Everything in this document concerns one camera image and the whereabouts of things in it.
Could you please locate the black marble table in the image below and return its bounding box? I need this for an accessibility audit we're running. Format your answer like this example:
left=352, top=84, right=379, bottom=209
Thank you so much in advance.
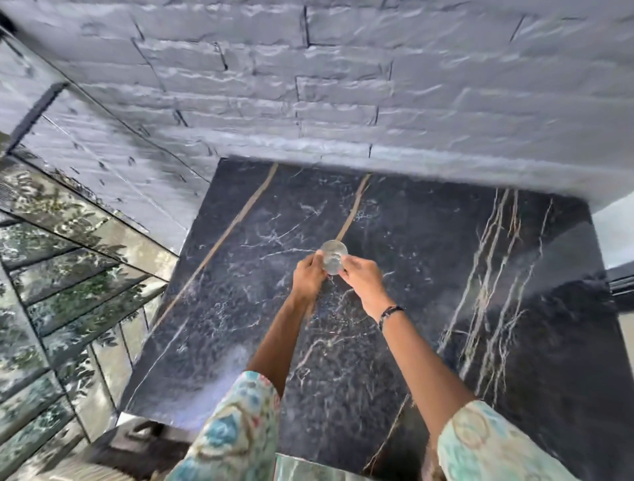
left=118, top=157, right=634, bottom=481

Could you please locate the green leafy tree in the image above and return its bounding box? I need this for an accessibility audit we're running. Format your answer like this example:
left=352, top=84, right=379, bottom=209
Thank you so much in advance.
left=0, top=163, right=169, bottom=476

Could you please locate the clear drinking glass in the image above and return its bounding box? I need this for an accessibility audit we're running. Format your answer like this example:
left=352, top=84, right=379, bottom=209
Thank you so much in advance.
left=319, top=239, right=349, bottom=276

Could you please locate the black metal railing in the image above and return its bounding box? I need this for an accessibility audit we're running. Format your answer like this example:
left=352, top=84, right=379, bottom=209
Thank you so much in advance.
left=0, top=81, right=179, bottom=481

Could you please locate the person's right hand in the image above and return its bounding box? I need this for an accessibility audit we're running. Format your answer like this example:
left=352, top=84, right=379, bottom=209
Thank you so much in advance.
left=338, top=255, right=397, bottom=320

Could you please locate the person's left hand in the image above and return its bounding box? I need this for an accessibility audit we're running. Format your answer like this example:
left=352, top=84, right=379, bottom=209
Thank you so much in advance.
left=291, top=250, right=329, bottom=303

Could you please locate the dark brown plastic stool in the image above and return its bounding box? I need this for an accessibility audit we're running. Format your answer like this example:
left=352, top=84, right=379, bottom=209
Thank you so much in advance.
left=64, top=421, right=199, bottom=481

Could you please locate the person's right forearm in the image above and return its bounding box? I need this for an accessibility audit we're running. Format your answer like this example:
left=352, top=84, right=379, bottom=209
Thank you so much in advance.
left=381, top=309, right=479, bottom=439

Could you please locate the black door frame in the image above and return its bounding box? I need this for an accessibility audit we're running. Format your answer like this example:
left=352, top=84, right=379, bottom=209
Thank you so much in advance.
left=606, top=262, right=634, bottom=298

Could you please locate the black bead bracelet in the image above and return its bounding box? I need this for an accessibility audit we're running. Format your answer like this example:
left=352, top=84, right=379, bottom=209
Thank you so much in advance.
left=378, top=305, right=406, bottom=332

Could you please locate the person's left forearm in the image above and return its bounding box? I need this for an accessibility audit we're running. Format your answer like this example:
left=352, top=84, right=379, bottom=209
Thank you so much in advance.
left=246, top=297, right=318, bottom=397

